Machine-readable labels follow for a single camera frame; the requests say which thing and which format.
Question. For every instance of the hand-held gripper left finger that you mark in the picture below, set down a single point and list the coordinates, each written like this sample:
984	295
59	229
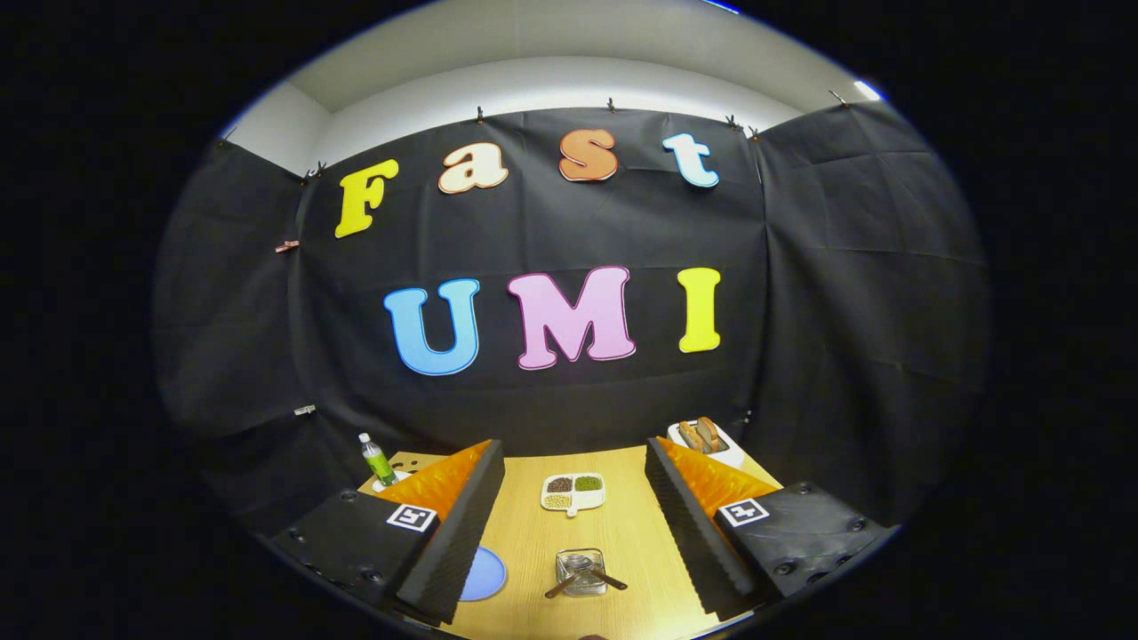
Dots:
462	533

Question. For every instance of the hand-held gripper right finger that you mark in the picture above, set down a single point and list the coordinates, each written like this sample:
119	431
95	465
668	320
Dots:
685	524

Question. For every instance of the blue plate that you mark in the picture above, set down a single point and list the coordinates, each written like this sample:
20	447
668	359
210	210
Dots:
484	576

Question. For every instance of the white toaster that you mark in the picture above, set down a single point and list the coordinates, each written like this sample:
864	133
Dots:
733	458

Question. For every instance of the toast slice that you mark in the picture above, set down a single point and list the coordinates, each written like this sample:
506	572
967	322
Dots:
690	436
709	431

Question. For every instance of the white square coaster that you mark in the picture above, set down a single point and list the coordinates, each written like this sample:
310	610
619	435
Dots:
380	488

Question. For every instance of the white divided bean dish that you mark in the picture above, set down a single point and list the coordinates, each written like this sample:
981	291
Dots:
589	500

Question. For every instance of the green label plastic bottle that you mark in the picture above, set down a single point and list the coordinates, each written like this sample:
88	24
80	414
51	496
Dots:
378	462

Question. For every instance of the black backdrop cloth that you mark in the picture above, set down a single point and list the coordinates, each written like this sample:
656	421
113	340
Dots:
569	400

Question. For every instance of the copper cloth clip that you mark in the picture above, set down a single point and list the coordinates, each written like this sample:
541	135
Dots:
286	246

